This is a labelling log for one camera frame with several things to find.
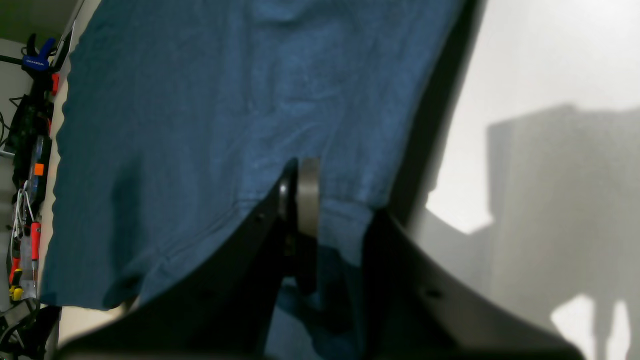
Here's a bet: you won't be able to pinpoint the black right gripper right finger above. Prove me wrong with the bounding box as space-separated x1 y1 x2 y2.
362 210 583 360

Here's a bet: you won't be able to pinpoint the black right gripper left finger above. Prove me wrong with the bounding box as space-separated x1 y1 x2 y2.
55 158 320 360

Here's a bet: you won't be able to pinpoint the blue T-shirt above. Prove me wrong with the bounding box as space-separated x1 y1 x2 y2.
39 0 465 360

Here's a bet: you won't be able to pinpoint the blue clamp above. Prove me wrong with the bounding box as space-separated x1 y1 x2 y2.
22 33 57 72

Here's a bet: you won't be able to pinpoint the orange handled tools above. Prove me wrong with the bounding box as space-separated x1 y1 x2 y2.
7 221 42 305

